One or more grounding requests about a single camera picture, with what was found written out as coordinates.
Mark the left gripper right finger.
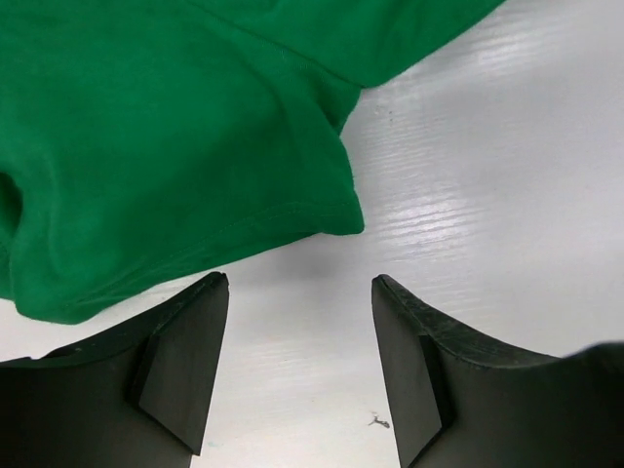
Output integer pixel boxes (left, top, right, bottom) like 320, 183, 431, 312
371, 275, 623, 467

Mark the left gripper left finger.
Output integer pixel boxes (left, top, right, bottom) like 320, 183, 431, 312
1, 273, 229, 468

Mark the green t shirt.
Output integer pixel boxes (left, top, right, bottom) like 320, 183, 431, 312
1, 1, 496, 324

